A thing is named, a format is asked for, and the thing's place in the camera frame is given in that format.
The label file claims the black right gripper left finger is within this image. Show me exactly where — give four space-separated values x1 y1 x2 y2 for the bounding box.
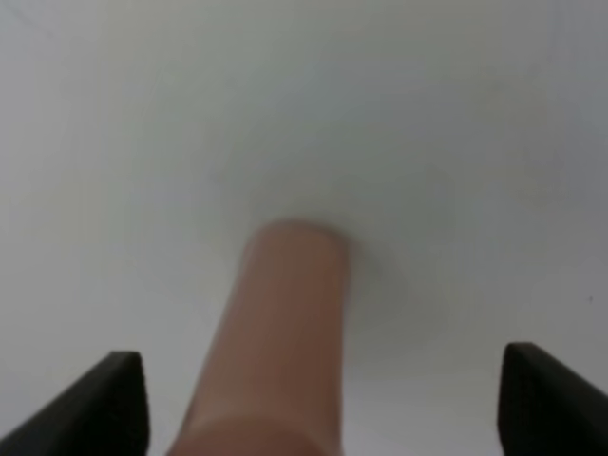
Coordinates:
1 351 151 455

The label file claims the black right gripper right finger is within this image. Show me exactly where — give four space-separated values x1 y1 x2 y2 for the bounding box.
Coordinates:
497 342 607 455

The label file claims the pink bottle white cap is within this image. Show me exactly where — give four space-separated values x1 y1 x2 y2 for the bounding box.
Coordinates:
170 220 350 455

